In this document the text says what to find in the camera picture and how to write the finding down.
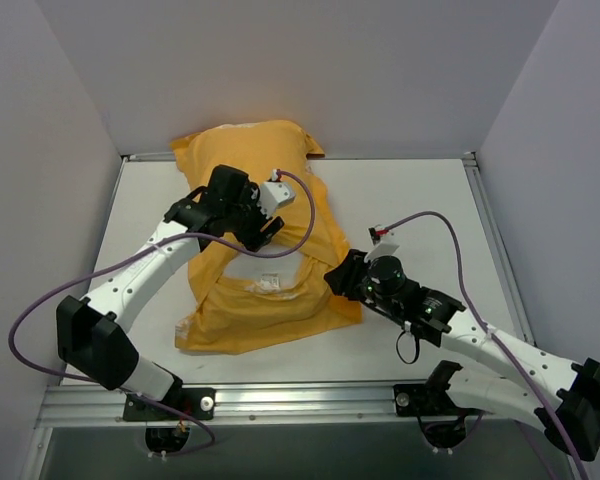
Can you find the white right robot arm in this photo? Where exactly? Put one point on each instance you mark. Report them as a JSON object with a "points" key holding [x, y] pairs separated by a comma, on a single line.
{"points": [[557, 396]]}

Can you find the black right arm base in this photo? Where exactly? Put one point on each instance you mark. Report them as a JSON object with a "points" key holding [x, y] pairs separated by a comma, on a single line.
{"points": [[442, 423]]}

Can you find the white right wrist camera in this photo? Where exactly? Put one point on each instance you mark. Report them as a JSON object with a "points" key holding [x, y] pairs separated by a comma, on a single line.
{"points": [[383, 242]]}

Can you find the aluminium right side rail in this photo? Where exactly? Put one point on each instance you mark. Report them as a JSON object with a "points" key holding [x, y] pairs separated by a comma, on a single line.
{"points": [[497, 248]]}

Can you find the aluminium back rail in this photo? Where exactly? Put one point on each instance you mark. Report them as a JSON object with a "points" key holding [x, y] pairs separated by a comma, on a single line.
{"points": [[380, 156]]}

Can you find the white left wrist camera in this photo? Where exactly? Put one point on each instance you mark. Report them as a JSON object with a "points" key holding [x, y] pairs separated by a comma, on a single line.
{"points": [[274, 194]]}

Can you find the white pillow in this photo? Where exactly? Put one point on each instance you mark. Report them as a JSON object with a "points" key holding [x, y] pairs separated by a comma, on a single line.
{"points": [[249, 268]]}

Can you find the aluminium rail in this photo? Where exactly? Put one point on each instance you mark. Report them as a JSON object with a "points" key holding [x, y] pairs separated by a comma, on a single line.
{"points": [[90, 406], [497, 248], [380, 156]]}

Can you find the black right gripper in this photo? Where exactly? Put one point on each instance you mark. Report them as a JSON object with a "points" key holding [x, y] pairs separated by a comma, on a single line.
{"points": [[345, 275]]}

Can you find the yellow Mickey Mouse pillowcase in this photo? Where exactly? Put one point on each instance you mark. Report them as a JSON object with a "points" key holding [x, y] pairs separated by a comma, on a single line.
{"points": [[245, 303]]}

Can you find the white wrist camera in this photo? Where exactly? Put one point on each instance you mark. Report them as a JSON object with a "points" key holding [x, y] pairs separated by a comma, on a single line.
{"points": [[274, 194], [383, 242]]}

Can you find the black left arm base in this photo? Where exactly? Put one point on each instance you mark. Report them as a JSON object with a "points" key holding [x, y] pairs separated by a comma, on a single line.
{"points": [[175, 426]]}

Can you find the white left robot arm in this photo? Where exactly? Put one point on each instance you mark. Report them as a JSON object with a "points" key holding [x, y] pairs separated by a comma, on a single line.
{"points": [[92, 331]]}

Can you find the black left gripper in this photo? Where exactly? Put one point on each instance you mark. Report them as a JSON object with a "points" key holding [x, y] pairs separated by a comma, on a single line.
{"points": [[259, 228]]}

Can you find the aluminium front rail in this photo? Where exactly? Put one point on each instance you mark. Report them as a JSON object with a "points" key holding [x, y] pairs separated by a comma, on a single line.
{"points": [[90, 406]]}

